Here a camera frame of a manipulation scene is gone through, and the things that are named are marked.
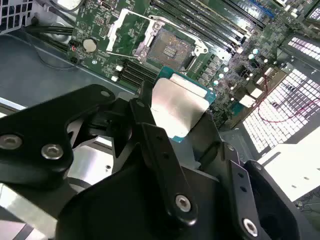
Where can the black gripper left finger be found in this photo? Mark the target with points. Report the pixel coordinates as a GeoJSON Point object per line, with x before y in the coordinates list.
{"type": "Point", "coordinates": [35, 125]}

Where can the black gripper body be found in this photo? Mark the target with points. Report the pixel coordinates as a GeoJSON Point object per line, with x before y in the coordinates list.
{"type": "Point", "coordinates": [112, 212]}

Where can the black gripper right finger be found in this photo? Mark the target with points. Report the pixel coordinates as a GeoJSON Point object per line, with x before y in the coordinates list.
{"type": "Point", "coordinates": [240, 200]}

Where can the silver CPU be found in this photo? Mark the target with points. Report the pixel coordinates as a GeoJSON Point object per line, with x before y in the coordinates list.
{"type": "Point", "coordinates": [180, 107]}

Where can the metal socket cover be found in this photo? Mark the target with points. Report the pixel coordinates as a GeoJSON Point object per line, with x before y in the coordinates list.
{"type": "Point", "coordinates": [111, 42]}

